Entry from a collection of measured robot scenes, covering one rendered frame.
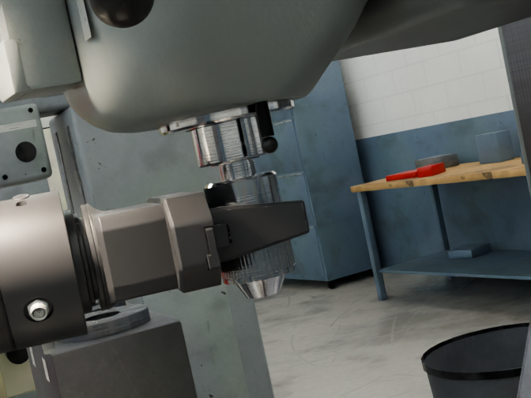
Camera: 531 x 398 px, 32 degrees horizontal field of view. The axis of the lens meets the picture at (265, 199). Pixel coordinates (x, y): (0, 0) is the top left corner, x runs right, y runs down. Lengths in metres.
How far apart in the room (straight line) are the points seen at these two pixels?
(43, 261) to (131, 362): 0.33
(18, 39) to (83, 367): 0.39
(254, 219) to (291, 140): 7.34
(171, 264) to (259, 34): 0.14
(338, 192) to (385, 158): 0.49
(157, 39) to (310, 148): 7.37
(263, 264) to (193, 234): 0.06
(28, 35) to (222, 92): 0.11
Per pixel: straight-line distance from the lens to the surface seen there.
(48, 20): 0.53
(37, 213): 0.54
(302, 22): 0.52
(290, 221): 0.55
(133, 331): 0.85
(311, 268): 8.06
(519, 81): 0.90
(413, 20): 0.59
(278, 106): 0.55
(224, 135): 0.56
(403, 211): 7.90
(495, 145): 6.34
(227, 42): 0.50
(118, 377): 0.85
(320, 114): 7.93
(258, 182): 0.56
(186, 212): 0.52
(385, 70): 7.77
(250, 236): 0.55
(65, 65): 0.53
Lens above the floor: 1.28
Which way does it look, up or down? 3 degrees down
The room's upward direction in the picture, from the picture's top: 12 degrees counter-clockwise
